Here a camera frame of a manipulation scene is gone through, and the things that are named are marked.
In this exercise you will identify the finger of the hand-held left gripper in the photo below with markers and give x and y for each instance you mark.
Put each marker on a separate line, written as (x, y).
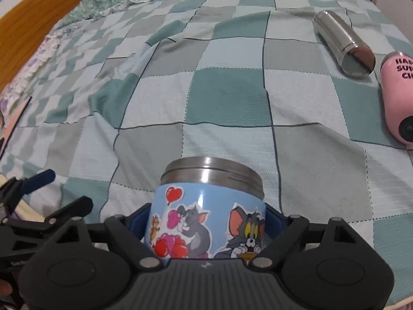
(41, 177)
(69, 208)

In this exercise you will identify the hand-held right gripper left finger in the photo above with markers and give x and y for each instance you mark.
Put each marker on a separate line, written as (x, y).
(139, 224)

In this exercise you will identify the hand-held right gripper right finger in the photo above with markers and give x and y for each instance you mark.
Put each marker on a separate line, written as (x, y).
(273, 224)

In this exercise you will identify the blue cartoon print cup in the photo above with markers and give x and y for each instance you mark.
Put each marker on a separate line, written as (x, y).
(206, 206)

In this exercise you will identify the purple floral cloth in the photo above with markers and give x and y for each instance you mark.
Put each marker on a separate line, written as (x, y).
(30, 67)

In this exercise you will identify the green checked bed sheet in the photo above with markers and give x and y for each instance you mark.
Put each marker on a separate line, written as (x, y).
(226, 103)

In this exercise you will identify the wooden headboard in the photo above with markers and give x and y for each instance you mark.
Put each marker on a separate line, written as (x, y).
(25, 29)

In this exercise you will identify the pink bottle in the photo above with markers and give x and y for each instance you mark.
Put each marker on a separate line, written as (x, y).
(397, 97)

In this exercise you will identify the green floral quilt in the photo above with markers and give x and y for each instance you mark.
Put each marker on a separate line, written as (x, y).
(113, 1)

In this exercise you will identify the stainless steel bottle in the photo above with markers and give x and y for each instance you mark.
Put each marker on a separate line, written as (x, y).
(347, 43)

